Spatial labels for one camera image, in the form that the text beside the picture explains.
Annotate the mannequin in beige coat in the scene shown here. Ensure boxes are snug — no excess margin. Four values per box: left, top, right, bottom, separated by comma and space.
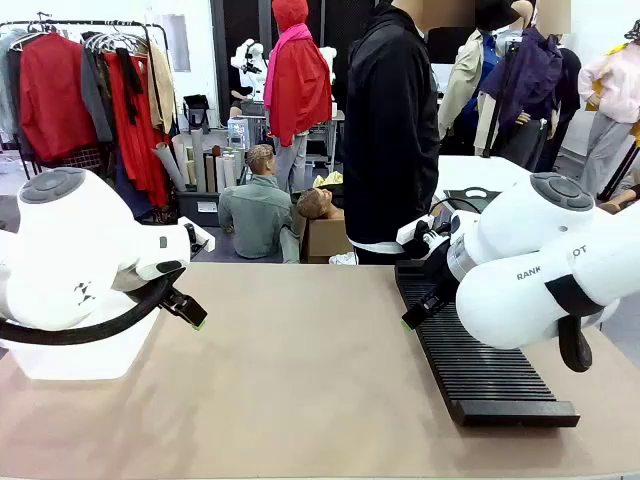
438, 0, 519, 156

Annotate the pale grey hanging garment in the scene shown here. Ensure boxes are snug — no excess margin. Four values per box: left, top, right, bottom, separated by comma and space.
0, 29, 24, 144

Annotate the leaning grey paper roll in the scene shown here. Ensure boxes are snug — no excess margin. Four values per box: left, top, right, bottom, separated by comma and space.
152, 142, 187, 194

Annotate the black hanging scarf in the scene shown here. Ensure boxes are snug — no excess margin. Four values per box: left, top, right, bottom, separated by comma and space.
115, 47, 144, 126

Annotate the beige hanging garment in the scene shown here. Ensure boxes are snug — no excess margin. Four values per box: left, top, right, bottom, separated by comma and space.
147, 42, 176, 134

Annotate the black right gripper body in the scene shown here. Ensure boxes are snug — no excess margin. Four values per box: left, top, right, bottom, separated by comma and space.
424, 247, 459, 304

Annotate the brown cardboard box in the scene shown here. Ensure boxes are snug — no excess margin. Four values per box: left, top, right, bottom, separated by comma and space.
298, 214, 355, 265

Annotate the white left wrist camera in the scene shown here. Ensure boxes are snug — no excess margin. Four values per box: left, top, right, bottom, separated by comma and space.
177, 216, 217, 255

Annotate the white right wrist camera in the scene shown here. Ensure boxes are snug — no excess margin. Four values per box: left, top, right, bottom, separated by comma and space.
397, 214, 436, 246

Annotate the black metal clothes rack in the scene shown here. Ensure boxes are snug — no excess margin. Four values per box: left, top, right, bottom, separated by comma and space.
0, 19, 174, 236

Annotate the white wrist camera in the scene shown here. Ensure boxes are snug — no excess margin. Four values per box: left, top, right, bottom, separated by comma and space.
397, 214, 436, 246
177, 216, 217, 255

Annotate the tall grey paper roll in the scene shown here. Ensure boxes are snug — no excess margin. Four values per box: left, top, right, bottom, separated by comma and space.
189, 128, 207, 194

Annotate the yellow cloth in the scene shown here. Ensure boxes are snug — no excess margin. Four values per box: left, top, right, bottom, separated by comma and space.
312, 169, 345, 190

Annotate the person in black jacket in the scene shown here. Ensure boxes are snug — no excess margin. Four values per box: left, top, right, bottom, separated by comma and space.
342, 0, 441, 266

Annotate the black chair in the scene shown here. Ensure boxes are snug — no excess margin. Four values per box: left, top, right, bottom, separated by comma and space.
182, 93, 211, 134

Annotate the mannequin in purple jacket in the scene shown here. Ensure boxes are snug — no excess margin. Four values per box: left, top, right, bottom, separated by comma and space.
479, 0, 571, 171

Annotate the seated mannequin grey-green jacket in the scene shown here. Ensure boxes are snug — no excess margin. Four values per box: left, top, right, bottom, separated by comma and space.
218, 143, 301, 265

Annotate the cream paper roll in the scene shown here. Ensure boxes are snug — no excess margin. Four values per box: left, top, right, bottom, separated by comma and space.
172, 133, 191, 186

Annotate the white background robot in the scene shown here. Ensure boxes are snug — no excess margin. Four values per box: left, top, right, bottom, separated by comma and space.
230, 38, 266, 101

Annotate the black slotted PCB rack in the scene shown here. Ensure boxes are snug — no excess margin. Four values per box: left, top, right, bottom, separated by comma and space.
394, 259, 581, 429

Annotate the mannequin head brown hair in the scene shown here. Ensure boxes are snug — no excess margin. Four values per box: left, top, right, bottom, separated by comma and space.
296, 187, 346, 221

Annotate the clear plastic box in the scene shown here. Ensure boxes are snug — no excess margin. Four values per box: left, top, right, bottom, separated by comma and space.
8, 298, 162, 382

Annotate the red hanging dress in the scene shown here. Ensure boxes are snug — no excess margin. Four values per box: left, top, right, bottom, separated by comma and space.
104, 49, 170, 209

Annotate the black storage bin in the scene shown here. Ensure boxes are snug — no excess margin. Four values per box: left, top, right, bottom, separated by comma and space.
174, 189, 221, 229

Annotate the mannequin in red jacket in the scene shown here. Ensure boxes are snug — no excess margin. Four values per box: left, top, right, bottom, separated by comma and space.
263, 0, 335, 194

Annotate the red hanging jacket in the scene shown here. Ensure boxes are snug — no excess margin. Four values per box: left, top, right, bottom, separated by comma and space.
19, 32, 99, 164

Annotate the white side table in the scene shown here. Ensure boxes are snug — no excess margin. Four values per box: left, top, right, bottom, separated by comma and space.
434, 154, 626, 217

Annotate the mannequin in pink top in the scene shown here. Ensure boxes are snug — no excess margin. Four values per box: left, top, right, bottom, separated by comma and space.
577, 19, 640, 196

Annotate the black flat bag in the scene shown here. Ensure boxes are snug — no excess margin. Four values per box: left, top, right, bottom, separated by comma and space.
442, 186, 503, 215

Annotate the black tripod pole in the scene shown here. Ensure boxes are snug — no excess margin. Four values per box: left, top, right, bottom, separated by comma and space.
482, 42, 519, 159

